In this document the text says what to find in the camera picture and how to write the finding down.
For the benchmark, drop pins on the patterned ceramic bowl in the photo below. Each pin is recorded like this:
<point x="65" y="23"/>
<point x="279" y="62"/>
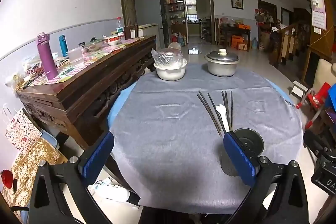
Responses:
<point x="112" y="41"/>

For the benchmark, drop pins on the golden patterned cloth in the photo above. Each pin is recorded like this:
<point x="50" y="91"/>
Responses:
<point x="34" y="161"/>

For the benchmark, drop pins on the dark wooden side table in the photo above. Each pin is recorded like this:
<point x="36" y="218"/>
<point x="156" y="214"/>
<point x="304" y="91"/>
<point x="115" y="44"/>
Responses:
<point x="225" y="31"/>

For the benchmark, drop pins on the clear plastic drink bottle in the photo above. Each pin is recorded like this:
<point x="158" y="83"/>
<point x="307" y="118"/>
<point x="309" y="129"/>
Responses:
<point x="120" y="28"/>

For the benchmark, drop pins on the flat orange box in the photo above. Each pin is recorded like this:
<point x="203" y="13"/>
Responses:
<point x="244" y="27"/>

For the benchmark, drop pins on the wooden chair back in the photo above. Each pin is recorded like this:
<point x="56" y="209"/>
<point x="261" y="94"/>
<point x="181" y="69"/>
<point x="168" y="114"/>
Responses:
<point x="130" y="32"/>

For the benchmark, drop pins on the wooden staircase railing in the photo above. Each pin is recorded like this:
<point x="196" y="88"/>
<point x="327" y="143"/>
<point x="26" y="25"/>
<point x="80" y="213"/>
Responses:
<point x="288" y="43"/>

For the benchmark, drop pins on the white red patterned bag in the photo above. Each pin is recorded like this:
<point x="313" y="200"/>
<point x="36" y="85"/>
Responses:
<point x="22" y="129"/>

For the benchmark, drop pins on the blue table cover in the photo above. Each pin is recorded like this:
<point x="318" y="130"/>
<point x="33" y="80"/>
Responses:
<point x="118" y="106"/>

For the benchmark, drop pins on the red child chair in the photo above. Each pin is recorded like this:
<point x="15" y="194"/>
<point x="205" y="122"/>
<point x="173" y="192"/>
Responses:
<point x="319" y="98"/>

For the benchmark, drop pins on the cream upholstered chair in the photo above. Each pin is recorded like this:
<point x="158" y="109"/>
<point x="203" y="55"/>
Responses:
<point x="324" y="74"/>

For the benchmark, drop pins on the hanging bags on wall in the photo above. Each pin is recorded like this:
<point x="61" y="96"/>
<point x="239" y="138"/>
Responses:
<point x="263" y="15"/>

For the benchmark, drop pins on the clear plastic container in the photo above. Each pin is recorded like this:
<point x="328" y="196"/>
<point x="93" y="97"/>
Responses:
<point x="75" y="57"/>

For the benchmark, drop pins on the orange cardboard box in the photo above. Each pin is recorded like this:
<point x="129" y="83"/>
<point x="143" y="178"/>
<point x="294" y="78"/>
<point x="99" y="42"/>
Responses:
<point x="239" y="42"/>

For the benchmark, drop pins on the white plastic spoon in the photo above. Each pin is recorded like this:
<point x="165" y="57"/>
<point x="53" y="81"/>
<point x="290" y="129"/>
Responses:
<point x="220" y="108"/>

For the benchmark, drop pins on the grey tablecloth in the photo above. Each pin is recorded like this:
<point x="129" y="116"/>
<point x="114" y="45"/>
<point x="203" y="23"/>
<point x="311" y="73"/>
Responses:
<point x="170" y="148"/>

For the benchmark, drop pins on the shelf with groceries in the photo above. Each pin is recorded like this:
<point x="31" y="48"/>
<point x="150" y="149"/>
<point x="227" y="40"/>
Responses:
<point x="176" y="16"/>

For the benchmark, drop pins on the pile of snack packets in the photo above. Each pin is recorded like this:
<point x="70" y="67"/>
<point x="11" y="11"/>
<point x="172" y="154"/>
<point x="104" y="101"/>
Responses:
<point x="23" y="71"/>

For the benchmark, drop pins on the framed wall picture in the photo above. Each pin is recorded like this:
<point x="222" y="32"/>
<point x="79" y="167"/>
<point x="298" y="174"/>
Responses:
<point x="236" y="1"/>

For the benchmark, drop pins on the dark metal utensil holder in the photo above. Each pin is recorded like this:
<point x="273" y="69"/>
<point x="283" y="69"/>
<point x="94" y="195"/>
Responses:
<point x="249" y="142"/>

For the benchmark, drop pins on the carved wooden sideboard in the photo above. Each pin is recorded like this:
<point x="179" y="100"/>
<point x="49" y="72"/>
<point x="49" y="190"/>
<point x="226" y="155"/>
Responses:
<point x="92" y="82"/>

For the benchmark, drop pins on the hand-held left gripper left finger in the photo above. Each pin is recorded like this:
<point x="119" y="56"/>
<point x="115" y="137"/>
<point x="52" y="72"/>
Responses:
<point x="98" y="158"/>

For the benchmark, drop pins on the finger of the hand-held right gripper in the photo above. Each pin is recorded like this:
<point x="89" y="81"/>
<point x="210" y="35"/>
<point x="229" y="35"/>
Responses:
<point x="312" y="138"/>

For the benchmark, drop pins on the white chest freezer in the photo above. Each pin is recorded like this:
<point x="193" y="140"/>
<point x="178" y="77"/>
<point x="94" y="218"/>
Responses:
<point x="148" y="29"/>

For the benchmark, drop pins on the plastic-wrapped bowl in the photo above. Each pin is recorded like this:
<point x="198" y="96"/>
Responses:
<point x="166" y="57"/>

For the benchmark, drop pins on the teal water bottle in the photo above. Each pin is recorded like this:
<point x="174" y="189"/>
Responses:
<point x="63" y="45"/>

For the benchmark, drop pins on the purple water bottle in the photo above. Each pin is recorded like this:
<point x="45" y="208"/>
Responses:
<point x="47" y="61"/>

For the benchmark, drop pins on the grey refrigerator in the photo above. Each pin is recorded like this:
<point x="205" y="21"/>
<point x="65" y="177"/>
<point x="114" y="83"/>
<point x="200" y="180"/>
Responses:
<point x="148" y="8"/>

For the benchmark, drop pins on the pink wall calendar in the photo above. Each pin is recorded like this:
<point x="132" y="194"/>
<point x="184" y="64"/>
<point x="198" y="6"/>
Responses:
<point x="319" y="16"/>

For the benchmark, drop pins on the water jug by shelf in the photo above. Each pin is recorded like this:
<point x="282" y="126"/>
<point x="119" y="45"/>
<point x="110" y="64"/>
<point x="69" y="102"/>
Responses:
<point x="182" y="39"/>

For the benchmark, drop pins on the metal pot with lid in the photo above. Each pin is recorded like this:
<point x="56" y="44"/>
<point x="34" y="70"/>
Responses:
<point x="221" y="57"/>

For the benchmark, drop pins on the white step stool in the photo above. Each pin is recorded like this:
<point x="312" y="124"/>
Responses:
<point x="299" y="88"/>

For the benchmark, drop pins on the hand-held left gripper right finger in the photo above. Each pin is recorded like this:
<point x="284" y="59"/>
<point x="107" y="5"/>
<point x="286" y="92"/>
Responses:
<point x="240" y="161"/>

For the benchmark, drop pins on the bowl with glass lid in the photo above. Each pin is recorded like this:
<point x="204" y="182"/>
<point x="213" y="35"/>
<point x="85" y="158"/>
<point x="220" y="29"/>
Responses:
<point x="94" y="44"/>

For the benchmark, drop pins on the blue water jug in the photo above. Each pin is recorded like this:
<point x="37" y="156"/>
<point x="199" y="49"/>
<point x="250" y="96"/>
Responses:
<point x="255" y="43"/>

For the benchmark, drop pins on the dark wooden chair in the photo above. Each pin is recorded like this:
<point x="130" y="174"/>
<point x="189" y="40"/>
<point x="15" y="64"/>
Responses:
<point x="218" y="29"/>

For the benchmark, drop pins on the metal basin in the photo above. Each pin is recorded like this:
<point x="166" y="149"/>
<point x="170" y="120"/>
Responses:
<point x="231" y="25"/>

